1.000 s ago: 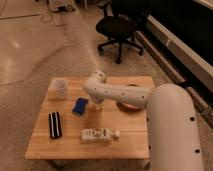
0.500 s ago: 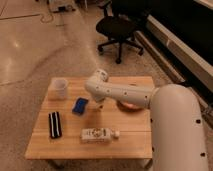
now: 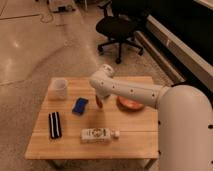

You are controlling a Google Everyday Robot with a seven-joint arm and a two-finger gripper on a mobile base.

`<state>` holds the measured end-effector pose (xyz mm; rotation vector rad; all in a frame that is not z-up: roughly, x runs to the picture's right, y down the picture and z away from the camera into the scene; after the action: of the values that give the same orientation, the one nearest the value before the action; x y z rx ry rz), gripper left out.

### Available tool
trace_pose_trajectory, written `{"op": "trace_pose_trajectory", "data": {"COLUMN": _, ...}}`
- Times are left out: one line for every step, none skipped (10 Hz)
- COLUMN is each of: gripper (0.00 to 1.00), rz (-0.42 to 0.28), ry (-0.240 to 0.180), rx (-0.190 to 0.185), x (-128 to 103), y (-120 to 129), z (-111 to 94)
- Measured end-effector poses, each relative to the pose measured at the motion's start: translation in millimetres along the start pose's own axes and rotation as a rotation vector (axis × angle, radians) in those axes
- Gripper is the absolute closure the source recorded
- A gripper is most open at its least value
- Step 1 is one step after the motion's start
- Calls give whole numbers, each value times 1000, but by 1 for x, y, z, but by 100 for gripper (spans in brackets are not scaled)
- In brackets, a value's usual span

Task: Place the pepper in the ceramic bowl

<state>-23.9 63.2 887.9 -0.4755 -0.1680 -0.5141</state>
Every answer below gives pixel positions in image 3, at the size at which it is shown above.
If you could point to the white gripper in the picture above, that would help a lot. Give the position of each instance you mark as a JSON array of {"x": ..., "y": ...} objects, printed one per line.
[{"x": 102, "y": 94}]

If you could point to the white plastic bottle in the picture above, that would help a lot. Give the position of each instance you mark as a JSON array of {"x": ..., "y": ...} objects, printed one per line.
[{"x": 93, "y": 135}]

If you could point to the white plastic cup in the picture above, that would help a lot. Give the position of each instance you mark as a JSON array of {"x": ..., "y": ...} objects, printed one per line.
[{"x": 58, "y": 89}]

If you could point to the black office chair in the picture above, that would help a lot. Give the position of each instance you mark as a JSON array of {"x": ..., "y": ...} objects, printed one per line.
[{"x": 122, "y": 18}]

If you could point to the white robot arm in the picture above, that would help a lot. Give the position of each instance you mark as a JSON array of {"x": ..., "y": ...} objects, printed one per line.
[{"x": 185, "y": 114}]

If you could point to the blue sponge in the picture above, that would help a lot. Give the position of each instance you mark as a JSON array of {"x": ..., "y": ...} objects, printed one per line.
[{"x": 80, "y": 106}]

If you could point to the wooden table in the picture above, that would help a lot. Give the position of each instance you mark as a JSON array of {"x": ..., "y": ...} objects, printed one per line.
[{"x": 138, "y": 129}]

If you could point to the orange ceramic bowl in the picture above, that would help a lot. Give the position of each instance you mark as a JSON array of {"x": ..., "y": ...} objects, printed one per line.
[{"x": 129, "y": 104}]

